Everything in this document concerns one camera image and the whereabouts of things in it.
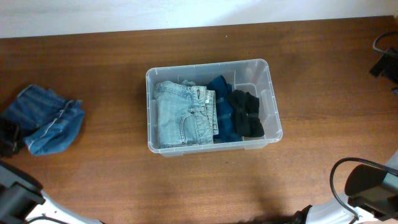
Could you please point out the dark blue jeans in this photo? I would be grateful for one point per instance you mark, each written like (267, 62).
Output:
(48, 122)

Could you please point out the dark grey garment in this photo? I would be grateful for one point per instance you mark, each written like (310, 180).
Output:
(246, 114)

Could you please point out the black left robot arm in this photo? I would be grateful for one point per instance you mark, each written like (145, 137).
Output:
(24, 201)

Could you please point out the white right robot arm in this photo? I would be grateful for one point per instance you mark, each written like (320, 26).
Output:
(370, 195)

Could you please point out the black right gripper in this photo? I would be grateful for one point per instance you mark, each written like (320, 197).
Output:
(388, 67)

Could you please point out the blue garment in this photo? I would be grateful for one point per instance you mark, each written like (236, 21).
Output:
(224, 111)

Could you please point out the light blue jeans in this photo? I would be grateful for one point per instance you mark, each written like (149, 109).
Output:
(186, 115)

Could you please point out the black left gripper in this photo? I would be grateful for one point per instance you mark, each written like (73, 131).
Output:
(8, 137)

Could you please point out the clear plastic storage bin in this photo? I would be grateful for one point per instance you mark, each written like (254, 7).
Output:
(251, 76)

